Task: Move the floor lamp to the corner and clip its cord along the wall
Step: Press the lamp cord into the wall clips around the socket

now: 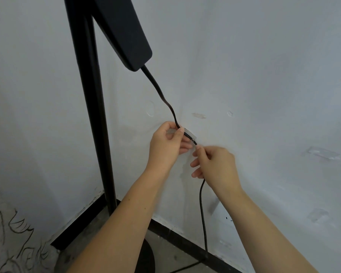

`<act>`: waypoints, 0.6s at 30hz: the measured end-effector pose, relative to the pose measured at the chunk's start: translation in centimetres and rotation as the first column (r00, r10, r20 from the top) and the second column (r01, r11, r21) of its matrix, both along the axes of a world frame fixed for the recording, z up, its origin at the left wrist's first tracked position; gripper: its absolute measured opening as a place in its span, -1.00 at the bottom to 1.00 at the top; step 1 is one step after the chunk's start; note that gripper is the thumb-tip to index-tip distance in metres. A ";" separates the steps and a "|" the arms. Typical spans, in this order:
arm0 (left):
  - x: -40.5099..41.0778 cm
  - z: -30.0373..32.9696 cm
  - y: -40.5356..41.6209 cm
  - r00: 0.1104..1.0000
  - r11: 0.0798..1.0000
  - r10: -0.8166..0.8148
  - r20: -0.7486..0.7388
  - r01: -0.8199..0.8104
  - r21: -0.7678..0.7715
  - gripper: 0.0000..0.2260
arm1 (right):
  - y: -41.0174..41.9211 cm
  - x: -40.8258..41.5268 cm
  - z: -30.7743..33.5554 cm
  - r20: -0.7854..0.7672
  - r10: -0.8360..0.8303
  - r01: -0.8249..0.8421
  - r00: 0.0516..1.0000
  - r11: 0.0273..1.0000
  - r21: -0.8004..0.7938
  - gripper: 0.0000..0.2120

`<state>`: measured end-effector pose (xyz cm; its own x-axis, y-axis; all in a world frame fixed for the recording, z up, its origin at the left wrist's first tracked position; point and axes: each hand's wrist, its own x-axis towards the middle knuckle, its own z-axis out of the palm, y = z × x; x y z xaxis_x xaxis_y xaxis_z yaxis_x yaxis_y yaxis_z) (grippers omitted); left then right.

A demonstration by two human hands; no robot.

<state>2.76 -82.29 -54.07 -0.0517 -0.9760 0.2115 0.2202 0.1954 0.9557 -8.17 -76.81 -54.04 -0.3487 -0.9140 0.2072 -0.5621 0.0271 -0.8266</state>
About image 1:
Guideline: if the black baseboard strip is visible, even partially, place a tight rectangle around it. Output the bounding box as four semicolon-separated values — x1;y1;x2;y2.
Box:
50;192;112;251
116;198;245;273

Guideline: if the person's left forearm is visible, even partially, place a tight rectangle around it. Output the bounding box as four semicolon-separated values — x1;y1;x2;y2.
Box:
65;166;175;273

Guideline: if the black power cable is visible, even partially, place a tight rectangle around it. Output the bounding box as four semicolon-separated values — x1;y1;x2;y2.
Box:
140;66;210;273

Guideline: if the person's right hand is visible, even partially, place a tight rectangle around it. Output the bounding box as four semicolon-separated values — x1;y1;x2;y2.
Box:
190;145;242;197

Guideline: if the black stand pole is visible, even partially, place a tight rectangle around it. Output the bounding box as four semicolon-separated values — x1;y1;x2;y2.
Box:
64;0;119;217

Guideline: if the person's right forearm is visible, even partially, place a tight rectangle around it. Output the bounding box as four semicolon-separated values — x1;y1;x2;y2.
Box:
214;185;320;273

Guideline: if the person's left hand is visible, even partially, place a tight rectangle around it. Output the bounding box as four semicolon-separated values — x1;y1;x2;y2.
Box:
147;121;194;175

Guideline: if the white sheet with black sketches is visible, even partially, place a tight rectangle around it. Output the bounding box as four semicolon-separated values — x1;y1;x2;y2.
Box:
0;183;61;273

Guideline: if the black round stand base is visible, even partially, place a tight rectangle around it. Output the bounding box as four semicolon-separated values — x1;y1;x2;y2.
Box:
136;238;156;273

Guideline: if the black flat device panel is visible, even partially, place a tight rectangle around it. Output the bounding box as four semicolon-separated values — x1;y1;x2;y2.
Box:
90;0;153;72

